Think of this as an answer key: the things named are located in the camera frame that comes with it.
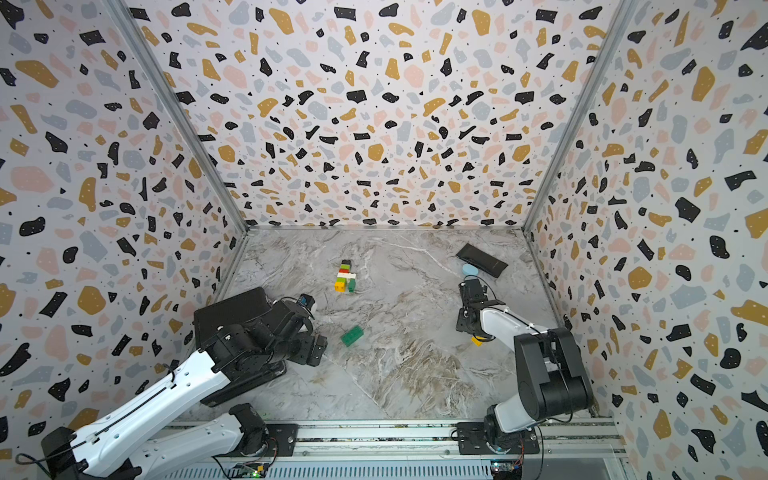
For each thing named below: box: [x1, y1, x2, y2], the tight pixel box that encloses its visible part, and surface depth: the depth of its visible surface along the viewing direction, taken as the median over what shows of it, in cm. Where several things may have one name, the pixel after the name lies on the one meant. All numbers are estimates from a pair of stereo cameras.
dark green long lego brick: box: [340, 325, 364, 347], surface depth 94 cm
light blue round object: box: [462, 264, 479, 275], surface depth 111 cm
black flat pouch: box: [456, 243, 509, 278], surface depth 112 cm
